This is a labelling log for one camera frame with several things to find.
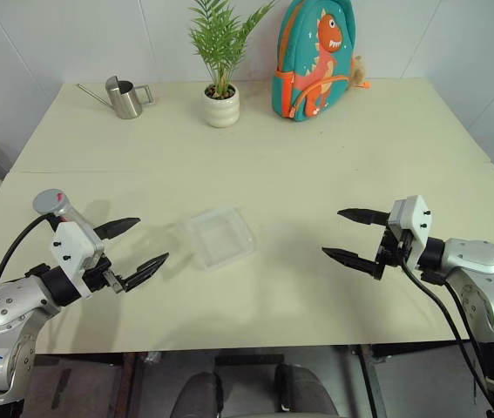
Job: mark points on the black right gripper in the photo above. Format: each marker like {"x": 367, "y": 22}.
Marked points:
{"x": 392, "y": 250}

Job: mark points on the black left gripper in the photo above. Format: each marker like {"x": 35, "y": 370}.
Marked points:
{"x": 98, "y": 274}

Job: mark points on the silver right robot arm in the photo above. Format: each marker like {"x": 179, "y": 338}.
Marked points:
{"x": 486, "y": 278}

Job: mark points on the clear plastic container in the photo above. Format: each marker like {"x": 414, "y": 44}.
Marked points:
{"x": 220, "y": 238}

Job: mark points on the silver metal watering can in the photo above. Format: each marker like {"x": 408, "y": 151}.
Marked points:
{"x": 124, "y": 101}

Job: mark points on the dark rounded shape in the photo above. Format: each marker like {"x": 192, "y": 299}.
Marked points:
{"x": 198, "y": 396}
{"x": 305, "y": 392}

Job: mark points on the green plant in white pot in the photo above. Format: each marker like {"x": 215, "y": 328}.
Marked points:
{"x": 221, "y": 102}

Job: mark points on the teal dinosaur backpack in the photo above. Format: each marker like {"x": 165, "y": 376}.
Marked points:
{"x": 312, "y": 56}

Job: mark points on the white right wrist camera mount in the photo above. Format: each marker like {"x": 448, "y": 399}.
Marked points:
{"x": 412, "y": 217}

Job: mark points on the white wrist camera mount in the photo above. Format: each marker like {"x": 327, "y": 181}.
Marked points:
{"x": 72, "y": 248}
{"x": 412, "y": 217}

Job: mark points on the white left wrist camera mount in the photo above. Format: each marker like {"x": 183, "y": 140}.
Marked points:
{"x": 72, "y": 248}

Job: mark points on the black table frame bar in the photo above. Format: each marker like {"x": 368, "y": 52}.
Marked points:
{"x": 248, "y": 360}

